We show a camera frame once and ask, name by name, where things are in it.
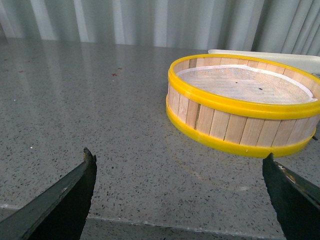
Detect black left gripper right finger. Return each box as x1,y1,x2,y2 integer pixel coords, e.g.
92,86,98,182
262,153,320,240

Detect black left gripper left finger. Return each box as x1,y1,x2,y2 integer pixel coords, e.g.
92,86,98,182
0,148,97,240

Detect cream rectangular serving tray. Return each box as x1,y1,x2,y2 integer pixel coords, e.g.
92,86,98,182
208,49,320,78

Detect yellow rimmed wooden steamer basket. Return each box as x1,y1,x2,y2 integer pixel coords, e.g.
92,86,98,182
166,54,320,158

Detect white mesh steamer liner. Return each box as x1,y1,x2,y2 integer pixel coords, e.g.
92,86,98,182
177,64,317,105

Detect grey pleated curtain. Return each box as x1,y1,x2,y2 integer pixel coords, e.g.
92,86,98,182
0,0,320,56

